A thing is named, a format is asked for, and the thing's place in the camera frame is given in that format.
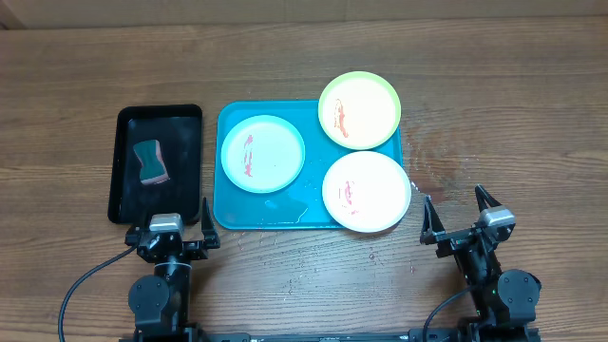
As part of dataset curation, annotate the light blue plate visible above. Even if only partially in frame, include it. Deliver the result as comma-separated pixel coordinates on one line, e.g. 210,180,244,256
220,115,306,194

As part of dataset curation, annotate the white plate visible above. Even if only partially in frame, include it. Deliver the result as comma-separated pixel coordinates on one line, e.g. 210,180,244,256
322,151,411,234

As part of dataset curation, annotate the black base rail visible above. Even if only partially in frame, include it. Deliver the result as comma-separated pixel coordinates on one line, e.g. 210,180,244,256
118,327,542,342

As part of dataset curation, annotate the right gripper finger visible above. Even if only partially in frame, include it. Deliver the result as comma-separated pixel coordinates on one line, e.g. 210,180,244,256
420,196,446,245
475,183,502,212

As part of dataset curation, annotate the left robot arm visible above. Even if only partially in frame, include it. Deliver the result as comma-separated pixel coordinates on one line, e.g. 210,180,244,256
125,199,220,342

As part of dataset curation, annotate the yellow green plate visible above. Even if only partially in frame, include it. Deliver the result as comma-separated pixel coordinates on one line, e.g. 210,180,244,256
317,71,402,150

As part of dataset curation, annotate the green and pink sponge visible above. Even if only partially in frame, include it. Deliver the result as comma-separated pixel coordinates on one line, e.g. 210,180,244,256
133,140,170,185

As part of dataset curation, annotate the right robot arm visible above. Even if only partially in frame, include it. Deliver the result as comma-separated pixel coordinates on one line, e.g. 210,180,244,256
420,184,542,341

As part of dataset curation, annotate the teal plastic tray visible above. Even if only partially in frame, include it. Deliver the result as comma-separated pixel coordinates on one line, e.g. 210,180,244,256
214,100,403,230

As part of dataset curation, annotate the black plastic tray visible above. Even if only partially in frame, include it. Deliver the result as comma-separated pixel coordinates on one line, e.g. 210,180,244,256
107,104,202,224

